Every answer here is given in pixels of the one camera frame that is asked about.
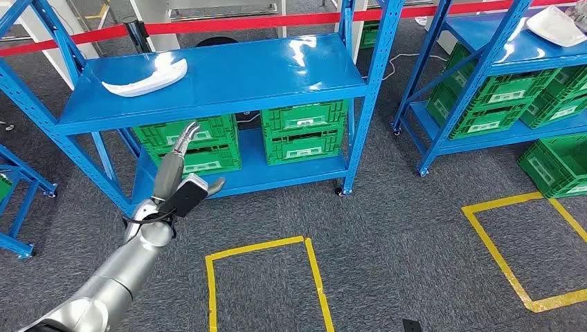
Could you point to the red barrier belt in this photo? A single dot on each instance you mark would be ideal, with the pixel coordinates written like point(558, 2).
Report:
point(275, 20)

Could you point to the white curved plastic part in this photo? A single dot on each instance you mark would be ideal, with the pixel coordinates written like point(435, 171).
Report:
point(146, 80)

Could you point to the black robot body part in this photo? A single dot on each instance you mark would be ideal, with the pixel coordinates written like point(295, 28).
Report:
point(412, 326)

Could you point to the yellow floor tape square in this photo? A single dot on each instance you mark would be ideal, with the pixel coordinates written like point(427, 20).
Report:
point(210, 293)
point(501, 261)

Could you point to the black round stanchion base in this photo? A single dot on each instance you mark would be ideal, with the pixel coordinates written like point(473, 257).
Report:
point(215, 42)

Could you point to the white table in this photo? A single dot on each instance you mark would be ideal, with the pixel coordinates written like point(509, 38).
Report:
point(356, 36)
point(156, 23)
point(85, 32)

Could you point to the blue metal shelf rack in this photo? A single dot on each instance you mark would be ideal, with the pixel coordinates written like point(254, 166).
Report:
point(504, 41)
point(27, 170)
point(229, 73)

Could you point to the black stanchion post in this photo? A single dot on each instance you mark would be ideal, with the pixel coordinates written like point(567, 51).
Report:
point(135, 34)

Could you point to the white flat plastic part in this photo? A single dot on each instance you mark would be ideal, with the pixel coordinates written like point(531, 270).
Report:
point(555, 25)

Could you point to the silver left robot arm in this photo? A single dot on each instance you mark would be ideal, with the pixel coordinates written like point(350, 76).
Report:
point(133, 261)

